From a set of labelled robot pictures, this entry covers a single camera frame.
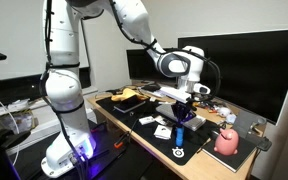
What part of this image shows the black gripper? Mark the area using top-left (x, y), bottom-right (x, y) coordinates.
top-left (170, 100), bottom-right (197, 129)

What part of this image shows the blue cylinder object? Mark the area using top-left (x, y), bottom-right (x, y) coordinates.
top-left (175, 125), bottom-right (185, 148)

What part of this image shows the white keyboard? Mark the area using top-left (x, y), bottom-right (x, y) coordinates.
top-left (155, 102), bottom-right (208, 132)

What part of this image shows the white printed card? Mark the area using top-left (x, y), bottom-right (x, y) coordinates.
top-left (154, 115), bottom-right (172, 127)

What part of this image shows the white paper packet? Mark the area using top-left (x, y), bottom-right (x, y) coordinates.
top-left (153, 124), bottom-right (174, 141)

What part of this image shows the small white box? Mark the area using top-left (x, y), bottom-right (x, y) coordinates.
top-left (138, 115), bottom-right (156, 126)

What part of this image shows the black desk mat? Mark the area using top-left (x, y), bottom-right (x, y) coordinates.
top-left (95, 94), bottom-right (226, 167)

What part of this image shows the small white toy figure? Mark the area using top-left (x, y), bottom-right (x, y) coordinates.
top-left (216, 106), bottom-right (234, 119)

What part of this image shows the pink pig toy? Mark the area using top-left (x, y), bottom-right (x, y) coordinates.
top-left (213, 127), bottom-right (241, 157)

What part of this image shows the yellow cloth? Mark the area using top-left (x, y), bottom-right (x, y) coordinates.
top-left (110, 87), bottom-right (142, 102)

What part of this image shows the black notebook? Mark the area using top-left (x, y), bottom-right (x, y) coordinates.
top-left (201, 131), bottom-right (259, 174)

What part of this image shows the grey tablet stand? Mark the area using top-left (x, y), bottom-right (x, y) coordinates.
top-left (231, 109), bottom-right (268, 140)

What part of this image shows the smaller black monitor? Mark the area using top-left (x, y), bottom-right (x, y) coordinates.
top-left (126, 48), bottom-right (179, 85)

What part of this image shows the large black monitor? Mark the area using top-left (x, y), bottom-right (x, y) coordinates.
top-left (176, 28), bottom-right (288, 125)

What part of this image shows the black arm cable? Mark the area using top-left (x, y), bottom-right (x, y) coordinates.
top-left (38, 0), bottom-right (222, 168)

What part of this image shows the orange handled clamp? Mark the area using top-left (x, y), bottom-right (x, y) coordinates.
top-left (112, 131), bottom-right (132, 150)

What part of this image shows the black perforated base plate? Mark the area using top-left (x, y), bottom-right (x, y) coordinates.
top-left (8, 119), bottom-right (185, 180)

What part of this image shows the black device with cable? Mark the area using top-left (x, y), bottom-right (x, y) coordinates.
top-left (256, 136), bottom-right (274, 153)

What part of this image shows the white cable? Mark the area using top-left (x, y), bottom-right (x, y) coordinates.
top-left (0, 77), bottom-right (21, 167)

